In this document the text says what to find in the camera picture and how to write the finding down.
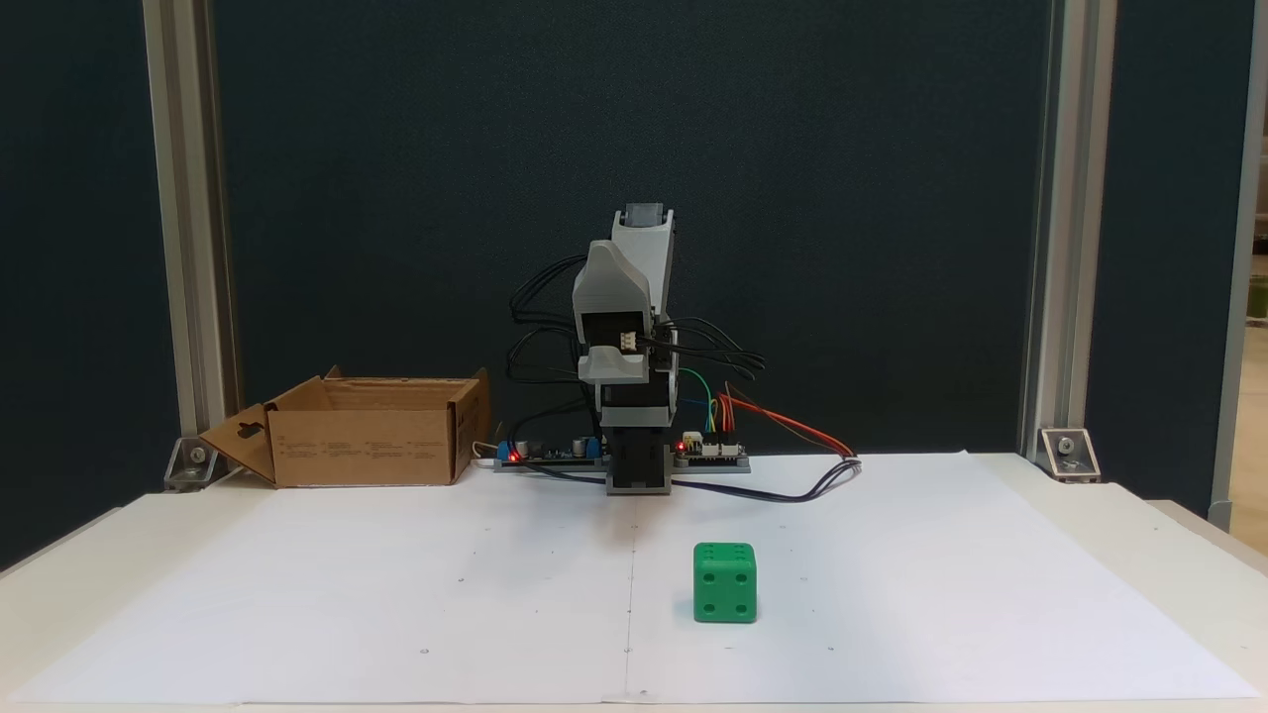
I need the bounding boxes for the black elbow cable bundle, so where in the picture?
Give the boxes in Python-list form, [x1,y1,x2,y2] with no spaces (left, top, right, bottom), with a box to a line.
[507,255,595,397]

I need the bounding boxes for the white paper sheet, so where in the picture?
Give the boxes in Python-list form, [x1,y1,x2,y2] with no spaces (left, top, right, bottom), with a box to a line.
[5,451,1259,706]

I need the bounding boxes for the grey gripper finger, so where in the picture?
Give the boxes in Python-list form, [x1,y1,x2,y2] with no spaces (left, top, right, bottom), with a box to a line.
[578,345,652,385]

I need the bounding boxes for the green yellow blue jumper wires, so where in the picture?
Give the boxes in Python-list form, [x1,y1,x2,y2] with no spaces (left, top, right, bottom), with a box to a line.
[679,367,721,437]

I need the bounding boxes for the small circuit board red LED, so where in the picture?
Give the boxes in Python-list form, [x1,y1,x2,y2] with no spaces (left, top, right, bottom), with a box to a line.
[674,433,751,469]

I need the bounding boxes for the blue circuit board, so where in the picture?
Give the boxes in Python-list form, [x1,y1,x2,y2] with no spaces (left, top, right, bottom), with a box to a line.
[495,434,607,469]

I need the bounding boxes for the brown cardboard box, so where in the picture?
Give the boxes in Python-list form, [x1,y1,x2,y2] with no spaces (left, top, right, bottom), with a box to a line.
[198,366,493,489]

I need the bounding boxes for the black cable with white connector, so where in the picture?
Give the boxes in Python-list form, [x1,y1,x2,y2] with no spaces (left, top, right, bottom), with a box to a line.
[672,457,864,505]

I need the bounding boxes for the green die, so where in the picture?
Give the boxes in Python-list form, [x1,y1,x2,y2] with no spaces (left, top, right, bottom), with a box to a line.
[692,542,759,625]

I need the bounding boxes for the aluminium frame post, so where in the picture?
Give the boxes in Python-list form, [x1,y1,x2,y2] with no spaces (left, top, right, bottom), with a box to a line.
[142,0,244,442]
[1209,0,1268,532]
[1018,0,1118,457]

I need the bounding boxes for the orange and red wires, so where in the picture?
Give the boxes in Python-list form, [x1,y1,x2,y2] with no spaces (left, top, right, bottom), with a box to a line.
[721,389,859,460]

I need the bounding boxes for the metal corner bracket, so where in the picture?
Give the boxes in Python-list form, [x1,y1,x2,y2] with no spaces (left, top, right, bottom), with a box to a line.
[163,436,221,493]
[1037,427,1103,484]

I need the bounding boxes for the black wrist cable bundle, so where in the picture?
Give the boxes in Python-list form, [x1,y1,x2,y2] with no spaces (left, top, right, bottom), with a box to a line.
[649,317,769,383]

